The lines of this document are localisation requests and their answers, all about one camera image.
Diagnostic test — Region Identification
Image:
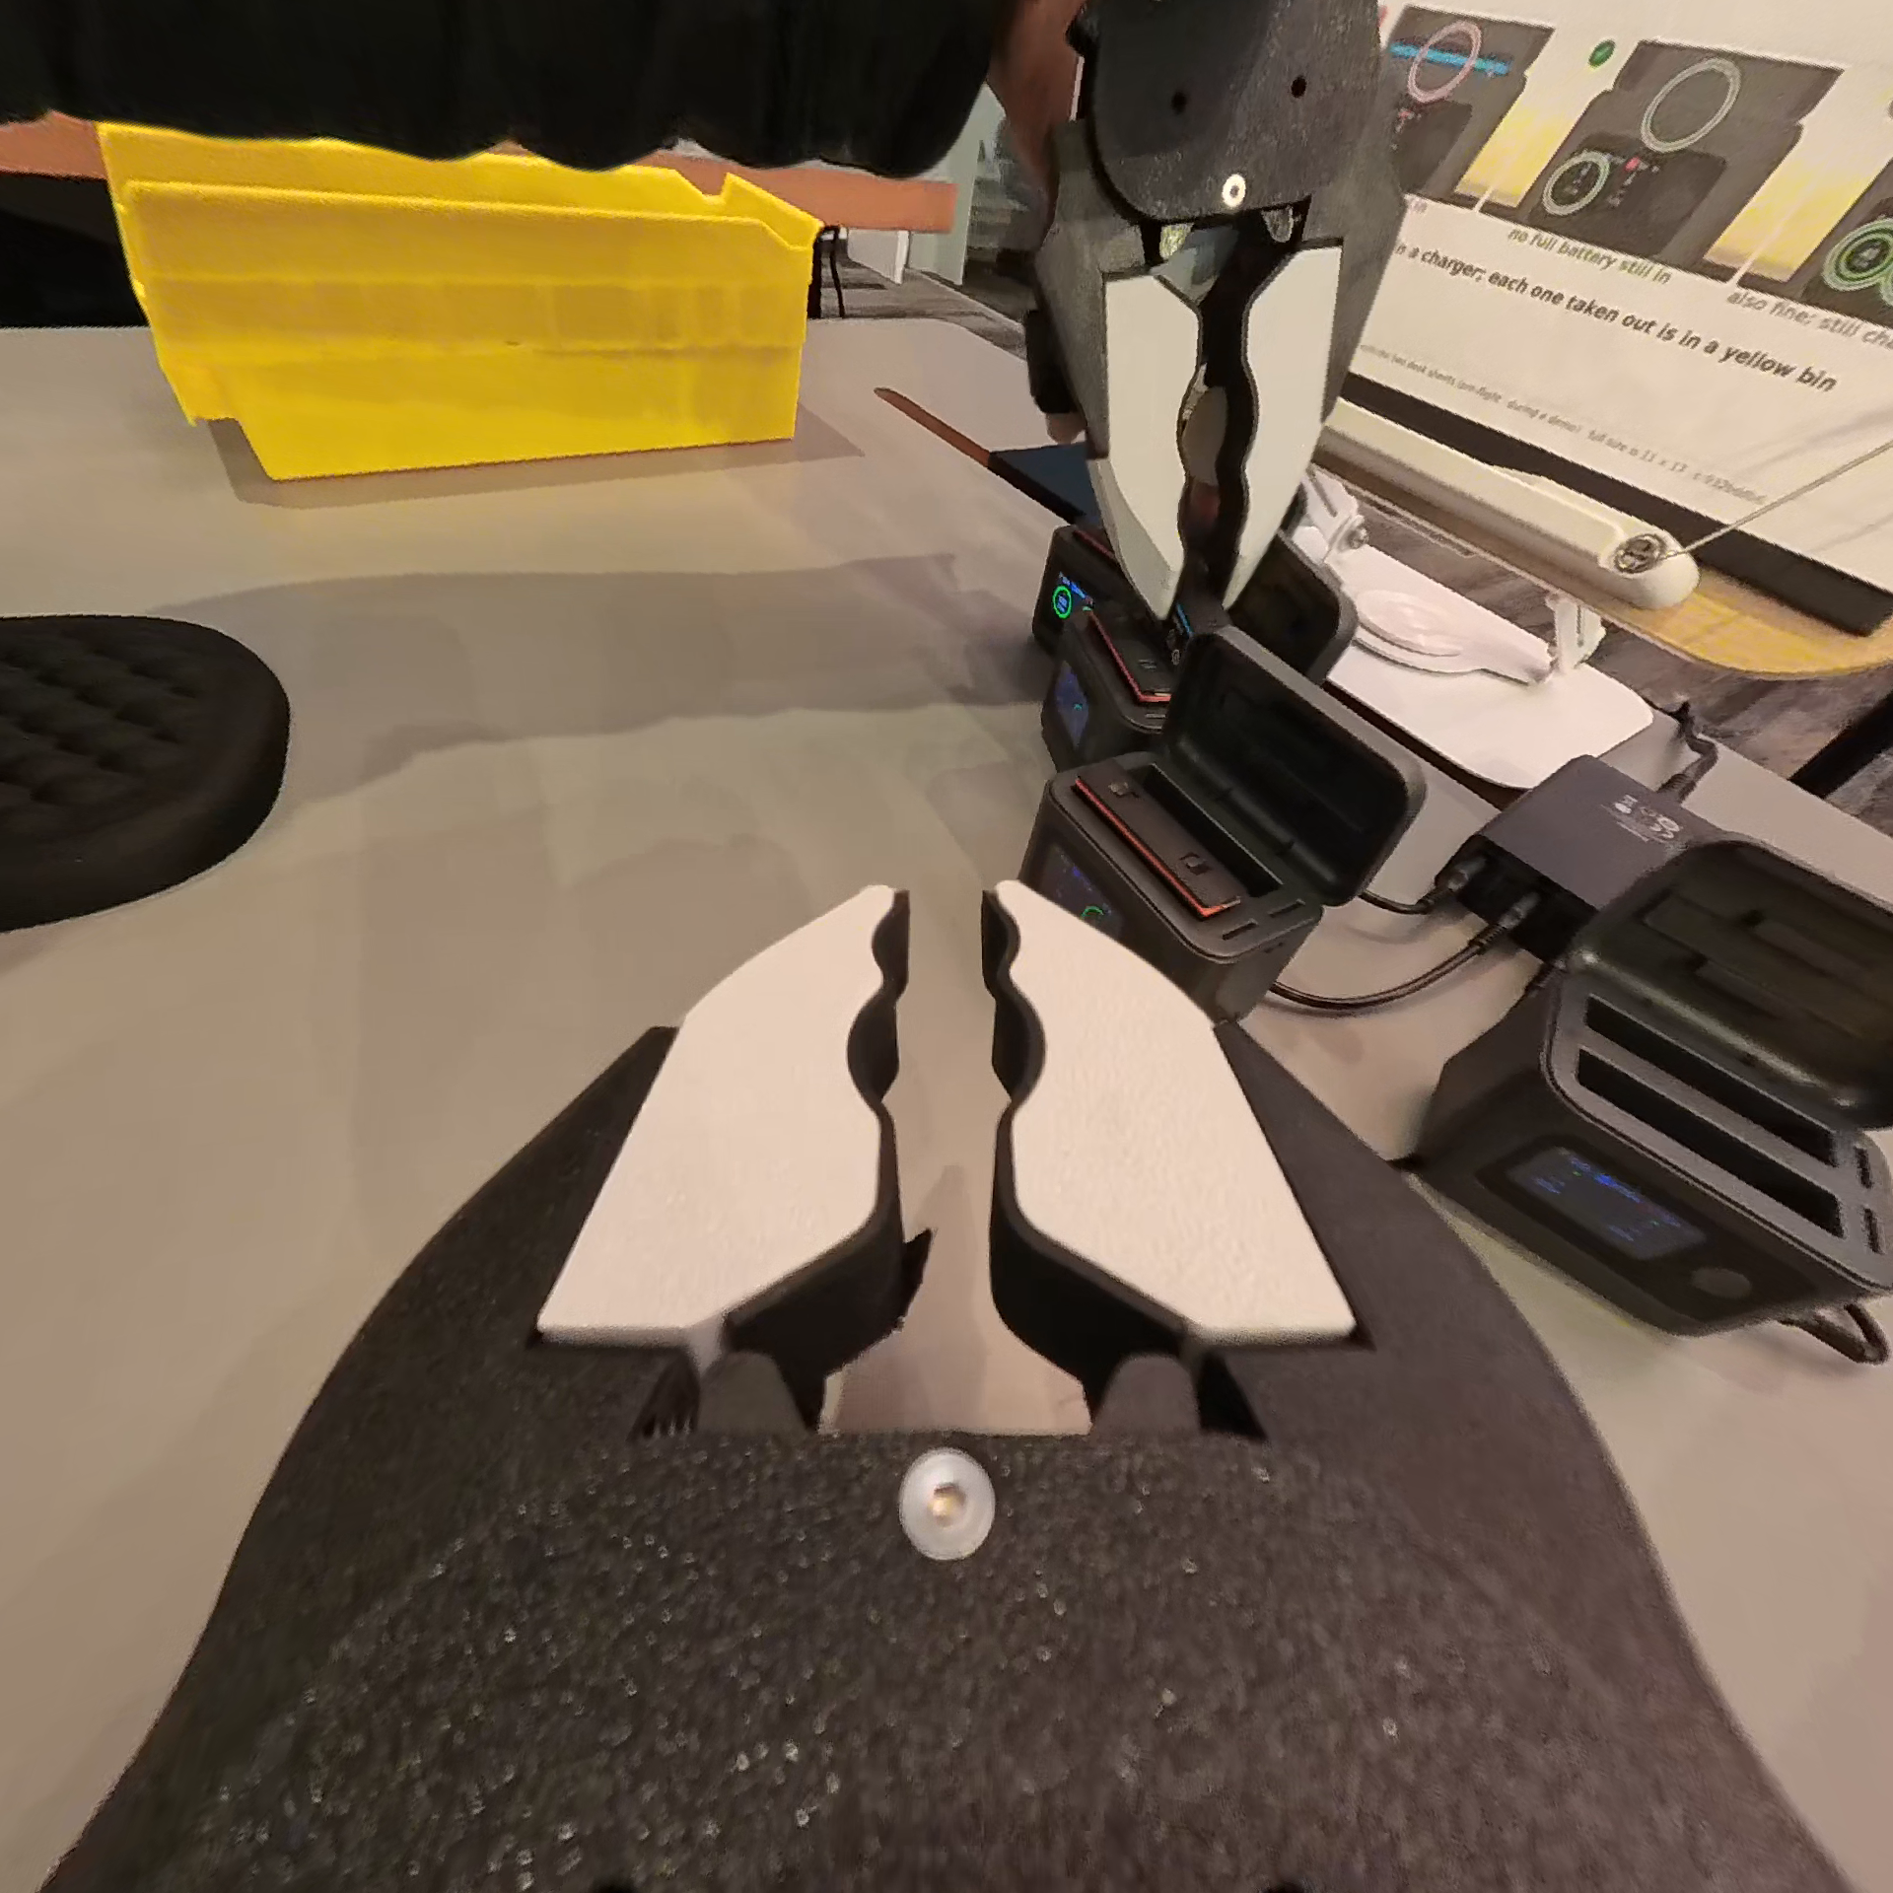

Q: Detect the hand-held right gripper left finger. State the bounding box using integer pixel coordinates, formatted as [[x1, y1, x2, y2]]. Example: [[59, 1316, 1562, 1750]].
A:
[[536, 883, 924, 1356]]

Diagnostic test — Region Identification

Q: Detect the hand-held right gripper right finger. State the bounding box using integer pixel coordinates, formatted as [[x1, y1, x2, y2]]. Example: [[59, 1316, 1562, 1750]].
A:
[[983, 879, 1359, 1356]]

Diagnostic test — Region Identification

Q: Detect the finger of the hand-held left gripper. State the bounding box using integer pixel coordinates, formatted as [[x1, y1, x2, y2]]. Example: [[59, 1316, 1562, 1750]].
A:
[[1096, 237, 1213, 631], [1210, 214, 1389, 625]]

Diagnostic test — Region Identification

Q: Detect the black battery charger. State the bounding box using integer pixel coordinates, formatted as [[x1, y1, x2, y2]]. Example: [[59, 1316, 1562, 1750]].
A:
[[1416, 837, 1893, 1341], [1042, 543, 1359, 778], [1029, 517, 1185, 676], [1021, 631, 1430, 1018]]

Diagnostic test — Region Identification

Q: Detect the red-edged black battery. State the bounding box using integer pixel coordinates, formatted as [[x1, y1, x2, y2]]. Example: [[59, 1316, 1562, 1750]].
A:
[[1073, 774, 1216, 927]]

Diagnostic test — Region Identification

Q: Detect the black usb hub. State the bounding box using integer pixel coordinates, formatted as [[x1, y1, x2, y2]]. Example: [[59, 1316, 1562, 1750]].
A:
[[1481, 754, 1719, 958]]

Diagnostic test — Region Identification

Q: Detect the yellow plastic bin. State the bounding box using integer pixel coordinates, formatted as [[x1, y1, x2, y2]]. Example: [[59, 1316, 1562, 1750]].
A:
[[100, 126, 826, 485]]

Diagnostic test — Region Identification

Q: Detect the person's left forearm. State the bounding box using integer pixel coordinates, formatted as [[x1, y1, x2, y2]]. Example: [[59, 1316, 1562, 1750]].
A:
[[0, 0, 1026, 174]]

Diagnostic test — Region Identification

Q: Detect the person's left hand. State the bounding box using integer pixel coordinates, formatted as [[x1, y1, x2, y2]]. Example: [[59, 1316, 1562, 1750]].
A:
[[991, 0, 1093, 227]]

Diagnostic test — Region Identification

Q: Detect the instruction board on stand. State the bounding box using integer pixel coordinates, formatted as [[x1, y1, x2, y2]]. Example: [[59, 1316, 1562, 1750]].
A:
[[1347, 0, 1893, 570]]

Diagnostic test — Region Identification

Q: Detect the white stand base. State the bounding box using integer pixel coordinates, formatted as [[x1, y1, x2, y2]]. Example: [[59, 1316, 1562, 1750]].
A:
[[1302, 489, 1661, 797]]

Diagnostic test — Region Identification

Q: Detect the wooden sign board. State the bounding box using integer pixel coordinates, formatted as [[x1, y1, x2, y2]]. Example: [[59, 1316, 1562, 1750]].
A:
[[1302, 0, 1893, 687]]

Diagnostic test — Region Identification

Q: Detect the black honeycomb pad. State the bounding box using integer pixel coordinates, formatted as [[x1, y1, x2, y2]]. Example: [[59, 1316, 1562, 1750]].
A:
[[0, 613, 296, 938]]

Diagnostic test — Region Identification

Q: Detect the black charging cable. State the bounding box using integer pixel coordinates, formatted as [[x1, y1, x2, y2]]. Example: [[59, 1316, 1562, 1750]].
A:
[[1357, 870, 1518, 921], [1273, 917, 1515, 1018], [1775, 1296, 1893, 1366]]

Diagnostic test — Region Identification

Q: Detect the thin metal wire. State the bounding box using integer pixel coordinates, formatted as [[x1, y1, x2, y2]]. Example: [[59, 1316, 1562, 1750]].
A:
[[1673, 414, 1893, 567]]

